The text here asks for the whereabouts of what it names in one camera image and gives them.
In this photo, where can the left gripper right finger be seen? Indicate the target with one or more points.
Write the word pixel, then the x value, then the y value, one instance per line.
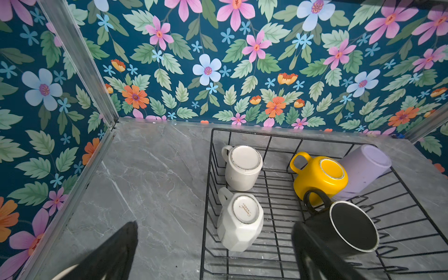
pixel 315 260

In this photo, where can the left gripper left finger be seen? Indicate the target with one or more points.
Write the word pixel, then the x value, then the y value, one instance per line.
pixel 112 260

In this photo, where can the black mug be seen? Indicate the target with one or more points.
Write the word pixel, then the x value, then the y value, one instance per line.
pixel 345 228

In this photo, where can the cream white mug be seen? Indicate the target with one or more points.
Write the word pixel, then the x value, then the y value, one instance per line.
pixel 240 221

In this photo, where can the lavender plastic cup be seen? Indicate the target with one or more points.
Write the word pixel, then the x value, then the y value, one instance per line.
pixel 363 166

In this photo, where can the red interior white mug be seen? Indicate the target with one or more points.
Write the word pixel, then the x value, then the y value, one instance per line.
pixel 243 166

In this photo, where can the round beige kitchen timer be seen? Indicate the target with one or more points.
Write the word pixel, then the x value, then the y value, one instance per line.
pixel 64 273

